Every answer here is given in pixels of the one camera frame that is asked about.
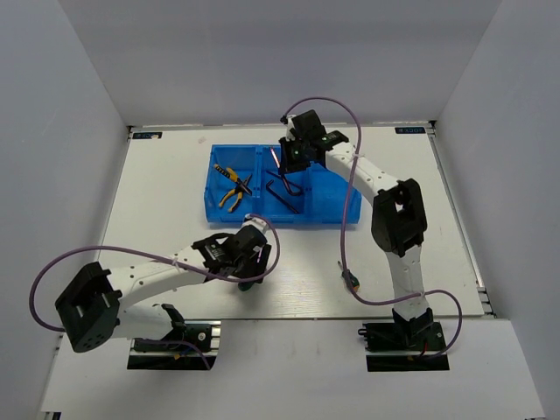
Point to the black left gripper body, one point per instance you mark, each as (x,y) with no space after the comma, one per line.
(250,268)

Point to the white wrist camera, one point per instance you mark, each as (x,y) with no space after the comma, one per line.
(256,221)
(291,133)

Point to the black hex key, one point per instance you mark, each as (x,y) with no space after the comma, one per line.
(279,198)

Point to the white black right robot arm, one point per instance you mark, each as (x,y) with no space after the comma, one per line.
(398,215)

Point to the green stubby screwdriver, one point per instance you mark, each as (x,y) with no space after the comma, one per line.
(245,286)

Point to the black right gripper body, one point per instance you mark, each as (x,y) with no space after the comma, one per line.
(296,157)

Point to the yellow black needle-nose pliers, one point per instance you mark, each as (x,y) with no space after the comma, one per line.
(239,190)

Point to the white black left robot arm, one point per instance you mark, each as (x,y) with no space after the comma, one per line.
(100,304)

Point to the small brown hex key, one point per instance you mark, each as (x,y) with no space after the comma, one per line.
(276,175)

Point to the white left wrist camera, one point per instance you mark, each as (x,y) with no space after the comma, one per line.
(256,221)

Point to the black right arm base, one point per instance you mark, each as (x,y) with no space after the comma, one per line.
(386,351)

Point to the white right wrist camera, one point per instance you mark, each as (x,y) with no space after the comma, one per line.
(291,133)

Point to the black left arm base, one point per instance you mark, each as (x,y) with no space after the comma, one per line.
(193,347)

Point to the blue plastic three-compartment bin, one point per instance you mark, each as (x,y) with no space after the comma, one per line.
(321,203)

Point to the large brown hex key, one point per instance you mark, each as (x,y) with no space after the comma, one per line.
(291,188)

